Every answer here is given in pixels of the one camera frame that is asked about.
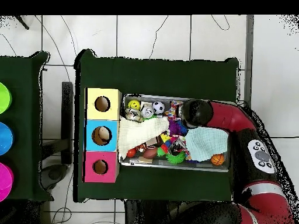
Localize yellow smiley ball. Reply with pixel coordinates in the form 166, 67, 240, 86
127, 99, 141, 111

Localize purple spiky toy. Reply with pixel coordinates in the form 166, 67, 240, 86
168, 120, 182, 136

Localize cream waffle cloth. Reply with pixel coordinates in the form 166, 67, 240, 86
117, 115, 170, 160

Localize mint green waffle cloth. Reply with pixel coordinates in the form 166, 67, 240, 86
185, 127, 230, 162

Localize bright blue disc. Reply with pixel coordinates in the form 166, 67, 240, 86
0, 121, 14, 156

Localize shallow mesh bin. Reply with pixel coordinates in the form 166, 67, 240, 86
119, 93, 237, 173

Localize dark green table cloth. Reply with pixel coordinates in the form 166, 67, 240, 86
0, 51, 54, 202
73, 48, 239, 203

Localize wooden box with three holes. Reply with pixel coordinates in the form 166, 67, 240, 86
82, 87, 123, 184

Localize small orange basketball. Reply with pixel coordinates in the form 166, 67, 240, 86
210, 153, 225, 166

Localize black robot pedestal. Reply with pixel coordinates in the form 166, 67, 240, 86
123, 199, 241, 224

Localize bright pink disc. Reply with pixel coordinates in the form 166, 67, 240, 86
0, 162, 14, 203

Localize black chair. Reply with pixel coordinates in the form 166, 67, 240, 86
38, 81, 74, 191

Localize black crushed can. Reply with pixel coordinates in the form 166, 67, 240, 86
168, 139, 186, 156

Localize small soccer ball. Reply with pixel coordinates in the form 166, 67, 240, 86
152, 100, 166, 115

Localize bright green disc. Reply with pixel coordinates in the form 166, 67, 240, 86
0, 82, 12, 115

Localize black rod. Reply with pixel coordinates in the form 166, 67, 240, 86
13, 15, 30, 30

